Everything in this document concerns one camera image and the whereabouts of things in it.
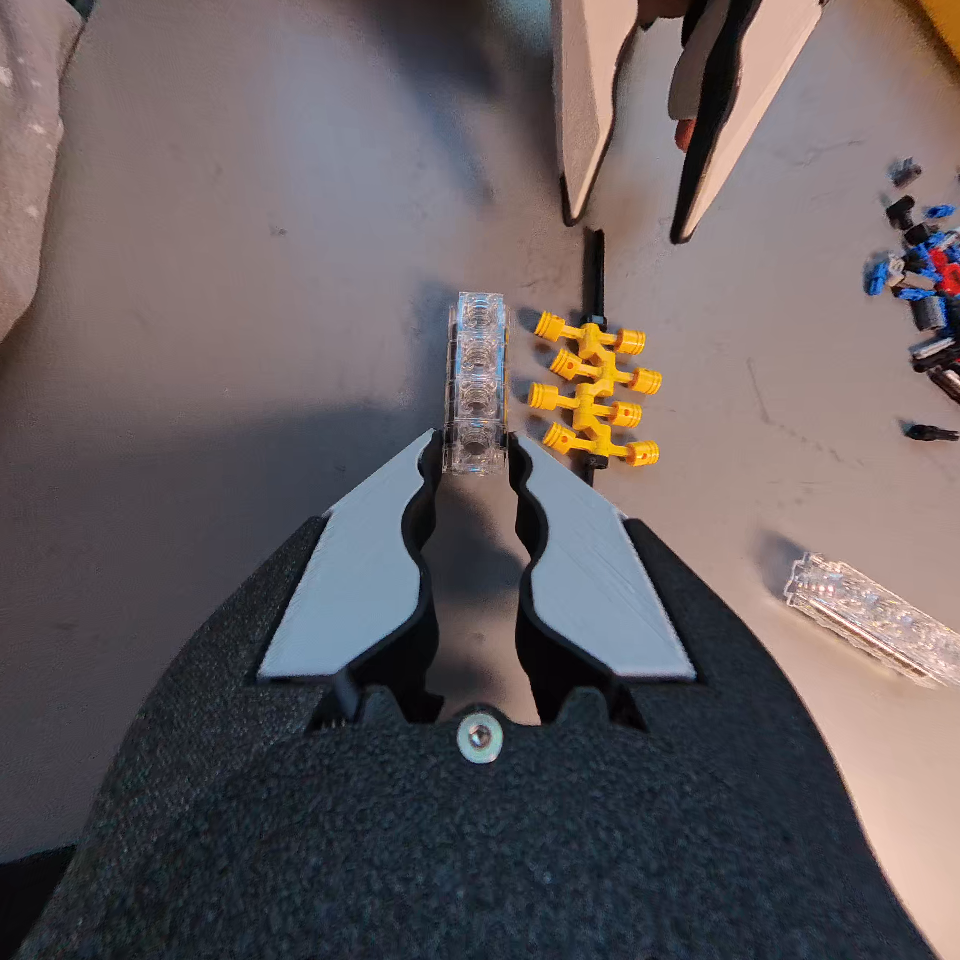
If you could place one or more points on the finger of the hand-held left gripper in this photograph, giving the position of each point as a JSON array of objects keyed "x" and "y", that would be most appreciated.
[
  {"x": 585, "y": 90},
  {"x": 765, "y": 67}
]

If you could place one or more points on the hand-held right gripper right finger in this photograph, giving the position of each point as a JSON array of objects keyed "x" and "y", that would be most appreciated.
[{"x": 600, "y": 592}]

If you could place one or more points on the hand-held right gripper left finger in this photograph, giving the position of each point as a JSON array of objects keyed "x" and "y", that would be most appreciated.
[{"x": 352, "y": 592}]

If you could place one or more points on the yellow piston crankshaft assembly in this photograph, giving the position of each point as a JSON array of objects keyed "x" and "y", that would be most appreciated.
[{"x": 592, "y": 375}]

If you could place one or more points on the clear plastic engine block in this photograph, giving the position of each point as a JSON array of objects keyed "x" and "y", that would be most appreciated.
[
  {"x": 870, "y": 622},
  {"x": 476, "y": 375}
]

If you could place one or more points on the person's left hand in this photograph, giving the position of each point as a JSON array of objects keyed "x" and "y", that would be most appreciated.
[{"x": 684, "y": 136}]

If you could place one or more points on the grey angled connector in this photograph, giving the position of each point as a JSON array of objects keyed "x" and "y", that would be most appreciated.
[{"x": 905, "y": 174}]

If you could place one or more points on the yellow storage bin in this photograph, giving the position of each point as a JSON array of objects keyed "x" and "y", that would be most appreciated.
[{"x": 946, "y": 11}]

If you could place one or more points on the pile of mixed coloured connectors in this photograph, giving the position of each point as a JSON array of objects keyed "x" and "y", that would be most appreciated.
[{"x": 930, "y": 262}]

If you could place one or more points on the black axle connector pin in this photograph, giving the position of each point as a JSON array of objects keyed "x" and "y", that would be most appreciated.
[{"x": 930, "y": 433}]

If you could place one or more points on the grey patterned sweatshirt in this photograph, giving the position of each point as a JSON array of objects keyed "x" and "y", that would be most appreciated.
[{"x": 30, "y": 150}]

